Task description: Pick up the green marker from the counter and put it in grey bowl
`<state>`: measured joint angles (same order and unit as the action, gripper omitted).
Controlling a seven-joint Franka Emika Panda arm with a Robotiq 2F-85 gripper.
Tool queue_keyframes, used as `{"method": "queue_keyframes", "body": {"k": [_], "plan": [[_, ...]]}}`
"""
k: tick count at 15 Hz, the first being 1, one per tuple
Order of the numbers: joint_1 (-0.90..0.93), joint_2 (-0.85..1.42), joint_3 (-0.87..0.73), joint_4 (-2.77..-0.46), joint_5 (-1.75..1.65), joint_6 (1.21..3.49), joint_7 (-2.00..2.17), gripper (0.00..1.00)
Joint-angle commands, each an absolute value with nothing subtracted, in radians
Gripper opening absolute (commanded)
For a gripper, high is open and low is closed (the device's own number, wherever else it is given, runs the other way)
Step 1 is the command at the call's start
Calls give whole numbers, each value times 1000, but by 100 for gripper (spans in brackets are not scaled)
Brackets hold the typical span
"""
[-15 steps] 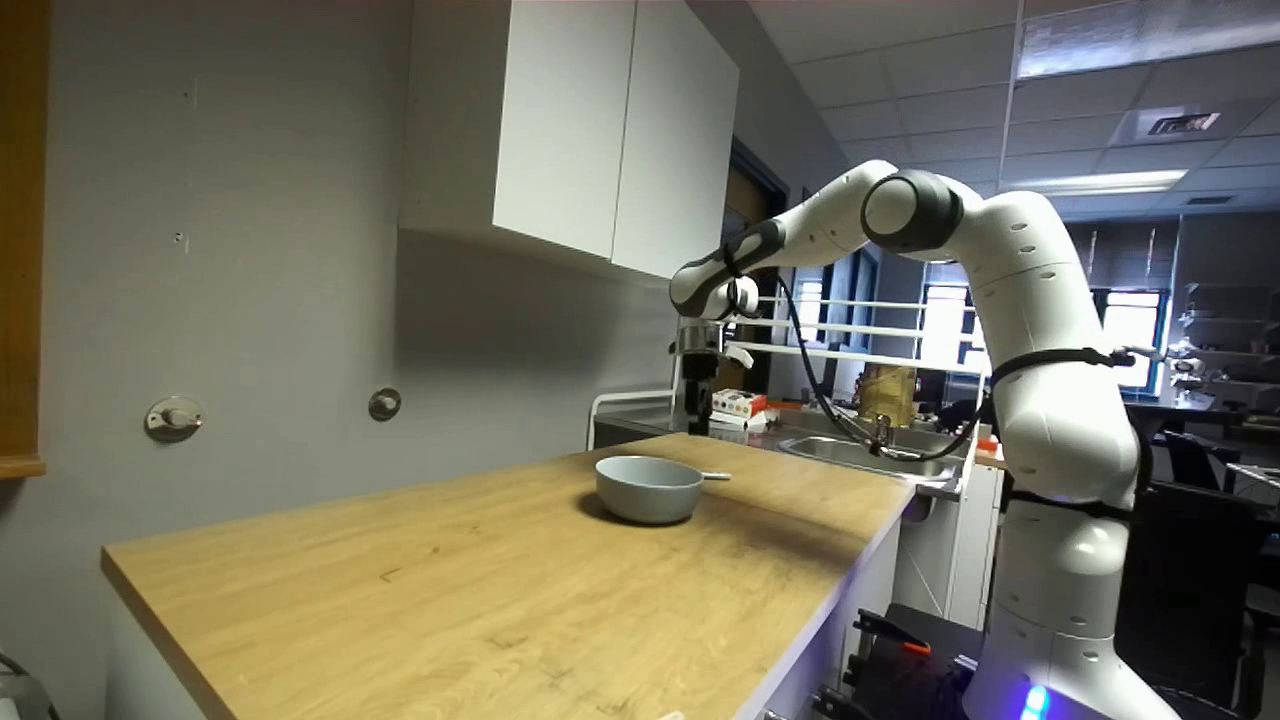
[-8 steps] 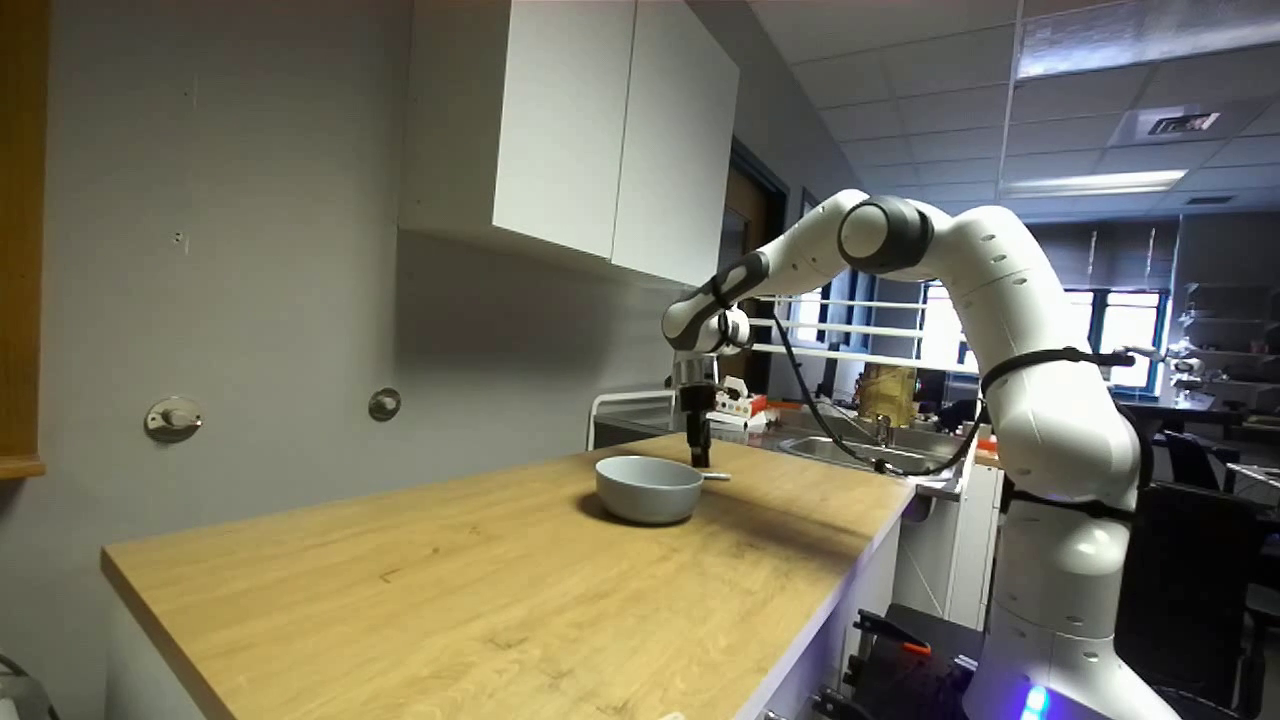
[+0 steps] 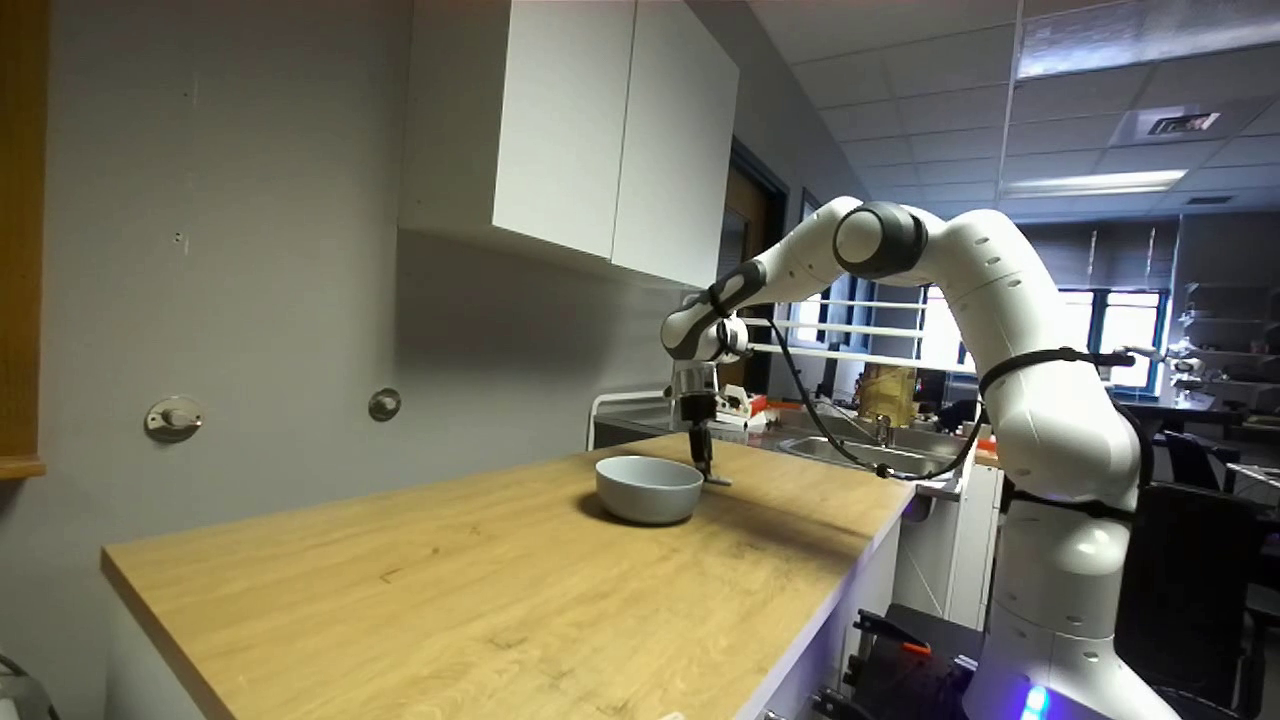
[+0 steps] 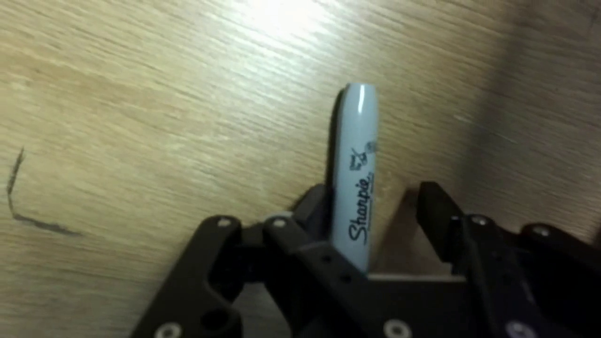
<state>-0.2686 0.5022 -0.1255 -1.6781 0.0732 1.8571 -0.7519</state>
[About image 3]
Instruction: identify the wood framed whiteboard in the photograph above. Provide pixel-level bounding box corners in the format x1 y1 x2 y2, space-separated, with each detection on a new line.
0 0 55 483

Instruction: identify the grey bowl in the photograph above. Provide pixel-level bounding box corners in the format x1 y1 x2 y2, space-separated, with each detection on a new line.
592 451 709 529

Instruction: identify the rectangular ceiling light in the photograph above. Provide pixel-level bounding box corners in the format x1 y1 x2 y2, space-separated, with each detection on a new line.
1006 163 1193 204

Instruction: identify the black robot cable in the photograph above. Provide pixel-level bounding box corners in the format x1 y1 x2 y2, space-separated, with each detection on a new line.
760 315 1134 486

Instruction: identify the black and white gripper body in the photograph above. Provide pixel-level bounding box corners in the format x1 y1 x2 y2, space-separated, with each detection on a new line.
666 352 723 430

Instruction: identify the grey dish rack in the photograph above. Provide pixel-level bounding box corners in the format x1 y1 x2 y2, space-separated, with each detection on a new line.
581 384 678 456

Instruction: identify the white cabinet door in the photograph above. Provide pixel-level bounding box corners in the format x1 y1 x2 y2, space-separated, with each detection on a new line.
487 0 639 262
609 0 742 291

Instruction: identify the black office chair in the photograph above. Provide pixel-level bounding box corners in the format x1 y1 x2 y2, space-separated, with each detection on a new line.
1115 430 1272 712

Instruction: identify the black and red base box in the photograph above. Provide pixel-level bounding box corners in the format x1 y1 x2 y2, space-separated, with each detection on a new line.
806 604 984 720

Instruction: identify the ceiling air vent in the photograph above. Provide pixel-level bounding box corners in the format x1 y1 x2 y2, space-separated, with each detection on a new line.
1127 101 1228 142

